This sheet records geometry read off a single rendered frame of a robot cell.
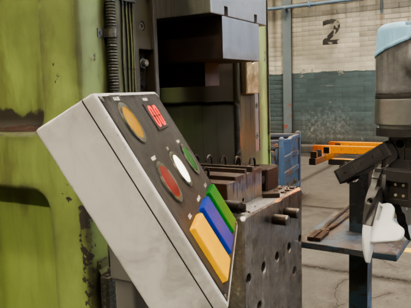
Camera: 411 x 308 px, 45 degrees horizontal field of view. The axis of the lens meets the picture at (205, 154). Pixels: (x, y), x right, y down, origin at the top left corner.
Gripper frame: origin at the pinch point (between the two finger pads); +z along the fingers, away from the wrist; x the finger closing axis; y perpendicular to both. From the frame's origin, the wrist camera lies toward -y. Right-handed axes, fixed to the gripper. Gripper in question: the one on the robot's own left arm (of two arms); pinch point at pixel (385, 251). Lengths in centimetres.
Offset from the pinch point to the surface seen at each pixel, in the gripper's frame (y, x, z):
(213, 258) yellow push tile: -4.8, -34.6, -7.0
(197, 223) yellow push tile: -7.8, -34.1, -10.6
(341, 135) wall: -408, 709, 60
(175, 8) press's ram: -51, 3, -45
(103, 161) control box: -11.6, -44.4, -19.2
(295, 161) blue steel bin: -277, 378, 53
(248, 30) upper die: -47, 23, -41
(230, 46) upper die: -44, 14, -36
